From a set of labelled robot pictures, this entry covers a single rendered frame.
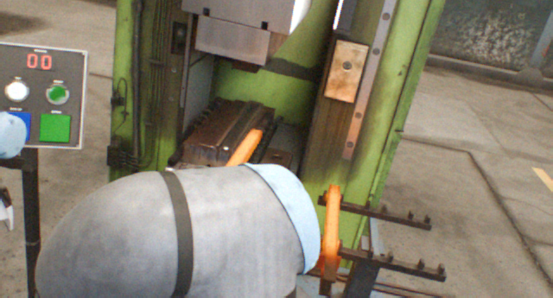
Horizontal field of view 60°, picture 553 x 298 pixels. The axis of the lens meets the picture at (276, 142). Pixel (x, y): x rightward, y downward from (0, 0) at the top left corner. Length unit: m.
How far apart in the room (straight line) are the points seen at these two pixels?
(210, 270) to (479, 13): 7.30
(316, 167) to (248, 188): 1.12
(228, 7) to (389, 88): 0.52
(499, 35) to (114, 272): 7.51
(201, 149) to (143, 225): 1.07
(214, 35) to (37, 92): 0.51
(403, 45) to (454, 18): 6.11
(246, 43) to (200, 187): 0.92
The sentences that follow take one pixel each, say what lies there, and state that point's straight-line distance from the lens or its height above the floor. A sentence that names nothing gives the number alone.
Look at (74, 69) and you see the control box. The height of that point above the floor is 1.15.
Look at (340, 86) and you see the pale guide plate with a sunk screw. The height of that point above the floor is 1.23.
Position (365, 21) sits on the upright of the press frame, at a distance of 1.40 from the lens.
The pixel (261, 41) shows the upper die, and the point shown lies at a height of 1.33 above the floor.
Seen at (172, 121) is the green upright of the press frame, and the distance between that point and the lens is 1.63.
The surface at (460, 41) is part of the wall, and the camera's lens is 7.62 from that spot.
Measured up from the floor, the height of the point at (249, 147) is 1.13.
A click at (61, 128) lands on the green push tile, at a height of 1.01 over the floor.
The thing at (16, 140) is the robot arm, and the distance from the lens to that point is 0.92.
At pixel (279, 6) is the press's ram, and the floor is 1.43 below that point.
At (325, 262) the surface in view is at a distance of 1.06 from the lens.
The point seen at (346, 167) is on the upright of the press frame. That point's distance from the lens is 1.55.
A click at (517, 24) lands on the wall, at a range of 7.81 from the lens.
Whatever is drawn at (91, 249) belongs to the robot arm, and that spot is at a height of 1.39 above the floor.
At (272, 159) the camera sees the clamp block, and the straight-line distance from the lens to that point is 1.46.
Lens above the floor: 1.65
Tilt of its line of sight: 25 degrees down
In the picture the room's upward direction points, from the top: 12 degrees clockwise
